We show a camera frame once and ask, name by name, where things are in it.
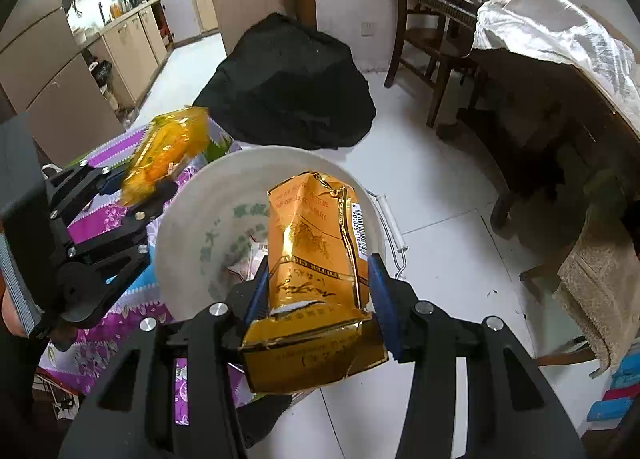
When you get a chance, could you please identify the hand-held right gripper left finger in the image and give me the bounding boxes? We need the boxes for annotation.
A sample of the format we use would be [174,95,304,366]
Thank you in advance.
[60,256,271,459]

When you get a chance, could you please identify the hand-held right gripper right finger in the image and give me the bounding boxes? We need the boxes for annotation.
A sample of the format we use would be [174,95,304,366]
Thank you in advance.
[367,254,586,459]

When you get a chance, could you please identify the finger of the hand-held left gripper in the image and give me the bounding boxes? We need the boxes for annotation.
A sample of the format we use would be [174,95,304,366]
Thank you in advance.
[50,179,179,327]
[45,159,132,240]

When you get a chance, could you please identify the pink white snack wrapper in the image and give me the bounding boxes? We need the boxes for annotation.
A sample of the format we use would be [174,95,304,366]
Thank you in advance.
[225,238,271,285]

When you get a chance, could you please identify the gold carton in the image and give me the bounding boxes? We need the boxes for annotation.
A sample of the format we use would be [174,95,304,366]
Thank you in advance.
[237,170,391,395]

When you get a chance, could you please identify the white plastic bucket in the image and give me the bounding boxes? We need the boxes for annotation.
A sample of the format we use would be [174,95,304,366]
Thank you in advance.
[154,146,410,407]

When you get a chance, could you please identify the yellow snack packet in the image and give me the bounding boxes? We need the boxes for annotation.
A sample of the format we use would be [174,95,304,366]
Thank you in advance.
[120,106,210,207]

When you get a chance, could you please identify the beige kitchen cabinets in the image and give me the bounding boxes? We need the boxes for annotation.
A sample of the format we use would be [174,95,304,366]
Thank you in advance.
[0,0,281,164]

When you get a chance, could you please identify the purple floral tablecloth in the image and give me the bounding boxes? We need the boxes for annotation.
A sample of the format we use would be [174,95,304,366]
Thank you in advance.
[37,119,256,459]

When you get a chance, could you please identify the wooden stool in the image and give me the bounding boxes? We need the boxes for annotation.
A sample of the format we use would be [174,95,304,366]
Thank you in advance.
[520,259,601,367]

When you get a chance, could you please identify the black cloth mound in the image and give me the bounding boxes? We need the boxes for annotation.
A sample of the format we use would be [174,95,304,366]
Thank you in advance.
[192,13,377,150]

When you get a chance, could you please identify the beige fluffy towel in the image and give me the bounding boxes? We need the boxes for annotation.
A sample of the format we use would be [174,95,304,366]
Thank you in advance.
[552,219,640,375]

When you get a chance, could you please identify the dark wooden dining table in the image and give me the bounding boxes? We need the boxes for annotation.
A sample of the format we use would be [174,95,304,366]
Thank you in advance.
[417,0,640,240]

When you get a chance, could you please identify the small blue box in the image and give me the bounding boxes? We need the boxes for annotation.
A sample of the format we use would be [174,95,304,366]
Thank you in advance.
[587,399,633,422]

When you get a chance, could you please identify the light blue box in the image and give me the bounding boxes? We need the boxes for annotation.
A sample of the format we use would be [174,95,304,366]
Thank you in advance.
[612,354,640,382]

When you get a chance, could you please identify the small red box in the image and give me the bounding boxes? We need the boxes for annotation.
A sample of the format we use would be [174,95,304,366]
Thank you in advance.
[602,384,640,402]

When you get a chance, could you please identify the dark wooden chair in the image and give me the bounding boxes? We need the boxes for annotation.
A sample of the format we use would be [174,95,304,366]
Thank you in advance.
[384,0,481,128]

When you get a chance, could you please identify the white satin cloth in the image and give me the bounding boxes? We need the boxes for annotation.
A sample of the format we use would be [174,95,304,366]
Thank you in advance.
[467,0,640,134]

